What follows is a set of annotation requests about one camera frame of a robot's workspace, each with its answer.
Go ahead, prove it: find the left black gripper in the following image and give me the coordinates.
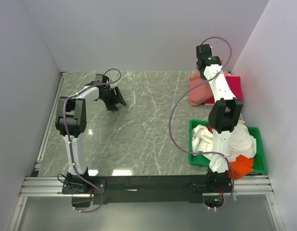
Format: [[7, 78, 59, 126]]
[[100, 87, 126, 111]]

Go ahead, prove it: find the salmon pink t shirt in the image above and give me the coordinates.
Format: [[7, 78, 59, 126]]
[[188, 71, 232, 108]]

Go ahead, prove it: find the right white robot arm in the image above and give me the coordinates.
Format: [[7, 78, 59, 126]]
[[196, 44, 243, 192]]

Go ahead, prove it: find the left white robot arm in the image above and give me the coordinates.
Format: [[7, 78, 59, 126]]
[[55, 68, 127, 193]]

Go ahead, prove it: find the folded magenta t shirt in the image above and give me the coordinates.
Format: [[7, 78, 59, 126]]
[[204, 72, 243, 105]]

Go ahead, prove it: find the white t shirt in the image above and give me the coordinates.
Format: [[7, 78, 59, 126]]
[[192, 120, 257, 162]]

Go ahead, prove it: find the orange t shirt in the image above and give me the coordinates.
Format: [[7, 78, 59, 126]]
[[229, 127, 255, 180]]

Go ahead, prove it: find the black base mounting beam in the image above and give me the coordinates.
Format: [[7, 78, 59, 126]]
[[62, 175, 233, 207]]

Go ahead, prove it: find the green plastic bin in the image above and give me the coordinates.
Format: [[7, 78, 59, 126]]
[[189, 120, 267, 174]]

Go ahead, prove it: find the aluminium rail frame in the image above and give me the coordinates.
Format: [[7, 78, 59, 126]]
[[10, 71, 284, 231]]

